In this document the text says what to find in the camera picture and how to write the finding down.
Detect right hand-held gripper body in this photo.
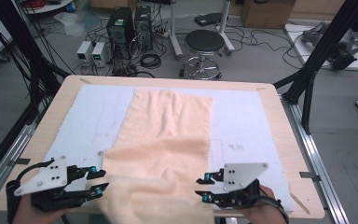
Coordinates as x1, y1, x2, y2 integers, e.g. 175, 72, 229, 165
212, 162, 269, 209

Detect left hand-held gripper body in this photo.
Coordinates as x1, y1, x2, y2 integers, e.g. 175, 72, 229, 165
13, 155, 91, 214

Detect cream towel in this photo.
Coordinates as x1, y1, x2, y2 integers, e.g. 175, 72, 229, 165
100, 88, 216, 224

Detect person's left hand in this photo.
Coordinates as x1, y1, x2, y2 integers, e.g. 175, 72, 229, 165
11, 194, 73, 224

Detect person's right hand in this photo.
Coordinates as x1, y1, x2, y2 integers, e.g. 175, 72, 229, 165
239, 185, 286, 224

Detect person's jeans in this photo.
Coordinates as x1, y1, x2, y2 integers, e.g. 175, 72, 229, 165
87, 214, 107, 224

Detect white grid mat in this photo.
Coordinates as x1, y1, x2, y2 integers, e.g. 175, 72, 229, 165
26, 83, 296, 215

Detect thin wooden strip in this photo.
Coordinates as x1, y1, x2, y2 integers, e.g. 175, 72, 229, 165
288, 190, 311, 216

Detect white power supply unit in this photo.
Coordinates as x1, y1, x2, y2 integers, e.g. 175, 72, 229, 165
76, 40, 94, 65
90, 41, 112, 68

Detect black round stool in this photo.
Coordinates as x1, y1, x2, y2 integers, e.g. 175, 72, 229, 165
179, 29, 227, 81

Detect large black computer tower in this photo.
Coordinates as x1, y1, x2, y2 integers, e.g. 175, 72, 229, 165
105, 7, 136, 61

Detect white stand leg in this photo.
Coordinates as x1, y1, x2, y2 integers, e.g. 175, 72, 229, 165
215, 0, 237, 56
167, 0, 185, 61

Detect clear plastic sheet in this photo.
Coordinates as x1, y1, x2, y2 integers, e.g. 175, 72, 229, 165
53, 11, 103, 37

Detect narrow black computer tower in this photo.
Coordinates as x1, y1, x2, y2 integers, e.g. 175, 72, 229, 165
133, 5, 154, 51

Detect flat black device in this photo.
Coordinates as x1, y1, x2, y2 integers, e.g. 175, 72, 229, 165
193, 12, 225, 28

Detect cardboard box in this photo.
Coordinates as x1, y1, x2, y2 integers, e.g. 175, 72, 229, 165
240, 0, 297, 30

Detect grey machine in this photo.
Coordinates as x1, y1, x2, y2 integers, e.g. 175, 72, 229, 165
300, 21, 358, 71

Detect white round table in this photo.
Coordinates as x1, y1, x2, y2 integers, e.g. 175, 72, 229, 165
21, 0, 76, 15

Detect metal bracket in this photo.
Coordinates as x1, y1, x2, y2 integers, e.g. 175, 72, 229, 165
299, 170, 322, 183
7, 157, 32, 168

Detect left hand-held gripper cable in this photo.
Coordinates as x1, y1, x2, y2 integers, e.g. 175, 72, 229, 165
6, 158, 56, 224

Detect hand-held gripper cable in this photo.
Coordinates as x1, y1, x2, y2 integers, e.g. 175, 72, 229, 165
255, 193, 291, 224
6, 158, 56, 224

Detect aluminium rail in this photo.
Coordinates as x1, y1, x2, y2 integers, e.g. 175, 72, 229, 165
0, 122, 37, 213
280, 94, 351, 224

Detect right hand-held gripper cable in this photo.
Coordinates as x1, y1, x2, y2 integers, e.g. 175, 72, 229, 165
255, 193, 291, 224

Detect coiled black cable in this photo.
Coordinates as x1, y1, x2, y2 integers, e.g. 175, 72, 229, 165
139, 52, 163, 70

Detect black metal frame with cables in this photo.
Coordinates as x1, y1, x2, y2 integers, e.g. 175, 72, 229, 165
0, 0, 72, 126

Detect black metal frame post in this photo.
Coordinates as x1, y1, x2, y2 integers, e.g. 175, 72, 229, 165
272, 0, 358, 135

